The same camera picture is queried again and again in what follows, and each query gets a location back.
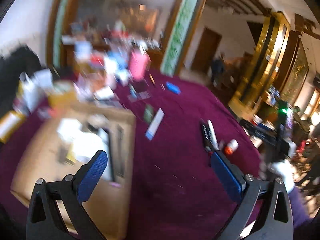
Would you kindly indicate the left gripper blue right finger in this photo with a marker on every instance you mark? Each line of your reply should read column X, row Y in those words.
column 229, row 176

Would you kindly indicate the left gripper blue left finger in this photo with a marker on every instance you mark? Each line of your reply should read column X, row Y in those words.
column 87, row 177

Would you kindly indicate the white USB wall charger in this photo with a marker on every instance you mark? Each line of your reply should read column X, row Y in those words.
column 79, row 142

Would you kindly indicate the white stick marker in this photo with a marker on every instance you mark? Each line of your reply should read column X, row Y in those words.
column 213, row 136

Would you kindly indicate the black remote control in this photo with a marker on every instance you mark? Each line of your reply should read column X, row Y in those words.
column 205, row 132

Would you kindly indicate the white gloved right hand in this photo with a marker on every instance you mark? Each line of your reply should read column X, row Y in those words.
column 281, row 169

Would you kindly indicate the shallow cardboard tray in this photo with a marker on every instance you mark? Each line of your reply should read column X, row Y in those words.
column 46, row 186

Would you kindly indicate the white pen with blue tip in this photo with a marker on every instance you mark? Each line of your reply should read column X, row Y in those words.
column 152, row 129

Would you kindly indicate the maroon velvet tablecloth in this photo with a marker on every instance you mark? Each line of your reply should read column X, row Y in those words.
column 174, row 192

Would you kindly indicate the person in dark clothes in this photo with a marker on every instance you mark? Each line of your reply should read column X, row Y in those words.
column 217, row 67

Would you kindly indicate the pink woven thermos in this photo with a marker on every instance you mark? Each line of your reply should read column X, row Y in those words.
column 138, row 63

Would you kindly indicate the brown wooden door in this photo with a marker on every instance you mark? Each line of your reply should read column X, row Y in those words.
column 206, row 50

